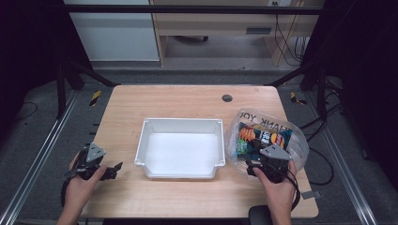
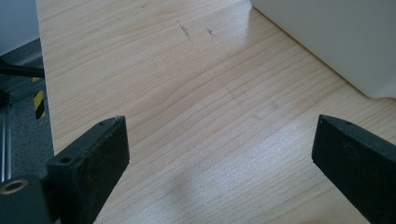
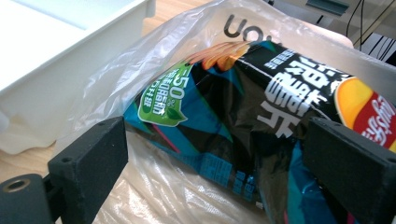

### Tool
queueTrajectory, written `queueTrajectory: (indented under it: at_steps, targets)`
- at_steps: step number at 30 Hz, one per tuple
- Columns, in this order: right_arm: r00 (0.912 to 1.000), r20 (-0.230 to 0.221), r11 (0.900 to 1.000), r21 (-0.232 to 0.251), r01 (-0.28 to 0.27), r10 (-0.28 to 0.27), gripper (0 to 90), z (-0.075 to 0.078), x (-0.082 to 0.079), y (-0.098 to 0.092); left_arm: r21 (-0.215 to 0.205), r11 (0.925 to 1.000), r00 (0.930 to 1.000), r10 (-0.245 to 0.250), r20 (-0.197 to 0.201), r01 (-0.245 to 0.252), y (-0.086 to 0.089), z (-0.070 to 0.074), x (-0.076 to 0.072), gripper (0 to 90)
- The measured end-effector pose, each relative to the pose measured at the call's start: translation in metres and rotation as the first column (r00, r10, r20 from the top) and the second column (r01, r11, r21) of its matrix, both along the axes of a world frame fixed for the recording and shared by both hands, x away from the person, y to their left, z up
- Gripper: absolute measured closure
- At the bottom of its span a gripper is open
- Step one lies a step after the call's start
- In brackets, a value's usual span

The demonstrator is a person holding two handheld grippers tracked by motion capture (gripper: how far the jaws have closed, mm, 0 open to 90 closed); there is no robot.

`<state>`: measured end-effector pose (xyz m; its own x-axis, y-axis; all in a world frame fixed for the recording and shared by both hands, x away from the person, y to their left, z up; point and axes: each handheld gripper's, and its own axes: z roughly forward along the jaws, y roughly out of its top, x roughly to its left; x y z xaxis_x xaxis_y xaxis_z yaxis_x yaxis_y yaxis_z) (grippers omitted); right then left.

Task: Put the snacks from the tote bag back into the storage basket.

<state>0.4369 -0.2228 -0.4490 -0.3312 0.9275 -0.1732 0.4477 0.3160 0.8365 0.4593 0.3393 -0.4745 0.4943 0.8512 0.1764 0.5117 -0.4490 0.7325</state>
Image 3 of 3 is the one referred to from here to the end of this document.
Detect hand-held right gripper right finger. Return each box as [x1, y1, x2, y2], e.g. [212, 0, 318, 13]
[303, 117, 396, 224]

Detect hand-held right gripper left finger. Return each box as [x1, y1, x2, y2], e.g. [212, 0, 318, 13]
[47, 116, 130, 224]

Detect clear plastic shopping bag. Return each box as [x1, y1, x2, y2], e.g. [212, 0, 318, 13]
[54, 0, 396, 224]

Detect white plastic bin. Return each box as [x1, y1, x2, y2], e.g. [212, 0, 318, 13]
[0, 0, 157, 156]

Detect black and blue chips bag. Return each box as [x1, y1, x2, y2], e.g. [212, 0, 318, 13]
[123, 40, 396, 224]

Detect black hanging cables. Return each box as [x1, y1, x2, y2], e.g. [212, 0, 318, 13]
[345, 0, 396, 64]

